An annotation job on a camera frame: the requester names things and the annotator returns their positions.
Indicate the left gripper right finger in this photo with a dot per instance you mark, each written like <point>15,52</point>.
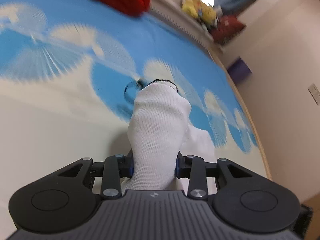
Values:
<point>197,171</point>

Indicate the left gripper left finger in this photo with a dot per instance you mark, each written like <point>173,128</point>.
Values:
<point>112,170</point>

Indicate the black white striped garment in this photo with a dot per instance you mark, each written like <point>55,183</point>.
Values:
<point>159,129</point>

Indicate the blue patterned bed sheet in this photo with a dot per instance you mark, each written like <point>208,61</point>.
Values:
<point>70,73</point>

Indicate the dark red cushion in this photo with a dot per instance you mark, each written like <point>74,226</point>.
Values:
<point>228,27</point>

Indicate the yellow plush toy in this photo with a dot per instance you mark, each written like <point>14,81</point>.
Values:
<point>199,11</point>

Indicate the purple bag by wall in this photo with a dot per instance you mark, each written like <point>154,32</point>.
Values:
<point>239,71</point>

